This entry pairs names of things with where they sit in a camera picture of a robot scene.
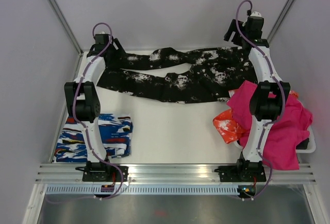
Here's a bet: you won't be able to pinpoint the black white splattered trousers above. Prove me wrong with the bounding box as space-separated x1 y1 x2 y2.
97 47 257 104

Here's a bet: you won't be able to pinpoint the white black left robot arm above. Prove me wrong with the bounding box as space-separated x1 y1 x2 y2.
64 33 127 183

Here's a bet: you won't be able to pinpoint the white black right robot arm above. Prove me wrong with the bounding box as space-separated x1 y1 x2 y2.
216 10 290 182

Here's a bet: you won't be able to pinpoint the blue white patterned folded trousers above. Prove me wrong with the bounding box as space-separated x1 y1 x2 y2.
53 113 134 163

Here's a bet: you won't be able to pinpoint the orange white garment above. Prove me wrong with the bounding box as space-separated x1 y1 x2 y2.
212 109 246 144

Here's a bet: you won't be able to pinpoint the pink garment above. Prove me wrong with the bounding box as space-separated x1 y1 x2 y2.
227 81 313 170

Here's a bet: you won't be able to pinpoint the white laundry basket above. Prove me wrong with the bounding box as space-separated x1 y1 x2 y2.
233 128 317 155

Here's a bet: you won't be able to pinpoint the left aluminium frame post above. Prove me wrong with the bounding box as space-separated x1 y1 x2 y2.
47 0 83 56

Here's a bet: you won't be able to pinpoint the aluminium frame post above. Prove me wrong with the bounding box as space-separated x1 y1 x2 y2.
47 0 83 56
266 0 296 44

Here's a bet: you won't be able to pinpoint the right aluminium frame post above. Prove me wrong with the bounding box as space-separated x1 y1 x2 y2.
266 0 296 44

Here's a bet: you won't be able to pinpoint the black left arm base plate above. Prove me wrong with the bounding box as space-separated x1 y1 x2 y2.
75 163 128 182

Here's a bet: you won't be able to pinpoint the white slotted cable duct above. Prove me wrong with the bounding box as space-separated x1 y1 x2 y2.
46 184 239 196

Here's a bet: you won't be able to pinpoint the aluminium mounting rail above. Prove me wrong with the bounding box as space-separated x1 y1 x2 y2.
35 164 316 185

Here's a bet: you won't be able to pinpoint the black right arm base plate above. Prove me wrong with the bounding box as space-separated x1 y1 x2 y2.
215 165 266 182

